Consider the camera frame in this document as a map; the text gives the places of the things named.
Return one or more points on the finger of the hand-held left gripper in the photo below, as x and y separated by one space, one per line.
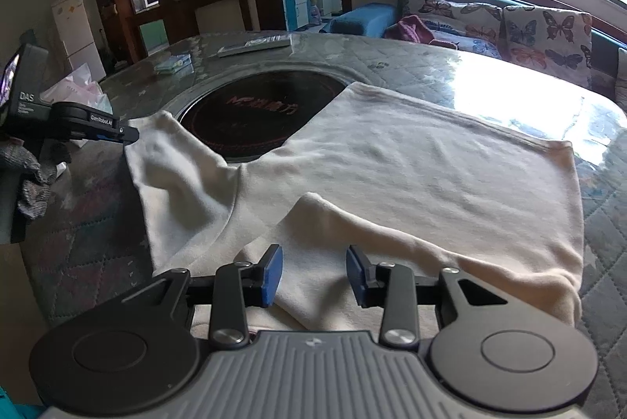
93 123

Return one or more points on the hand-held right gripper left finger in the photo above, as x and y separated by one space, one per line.
272 274

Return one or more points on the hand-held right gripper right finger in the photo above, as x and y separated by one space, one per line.
354 274

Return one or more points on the cream white shirt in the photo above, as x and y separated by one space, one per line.
392 164

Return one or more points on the pink plastic bag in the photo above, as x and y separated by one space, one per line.
78 88

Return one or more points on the white refrigerator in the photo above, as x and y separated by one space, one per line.
73 27

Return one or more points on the blue tissue packet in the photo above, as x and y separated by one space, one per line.
174 63

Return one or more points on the round black induction hotplate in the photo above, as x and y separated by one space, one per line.
254 105

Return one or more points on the grey remote control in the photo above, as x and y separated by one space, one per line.
254 45

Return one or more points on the blue small cabinet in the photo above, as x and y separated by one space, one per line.
294 3

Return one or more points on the maroon cloth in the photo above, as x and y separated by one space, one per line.
414 31

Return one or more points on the blue cushion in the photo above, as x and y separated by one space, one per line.
360 20

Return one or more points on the butterfly print cushion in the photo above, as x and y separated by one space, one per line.
548 42
455 22

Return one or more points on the teal cloth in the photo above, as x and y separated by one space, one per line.
17 407

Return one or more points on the dark sofa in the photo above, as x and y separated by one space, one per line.
605 42

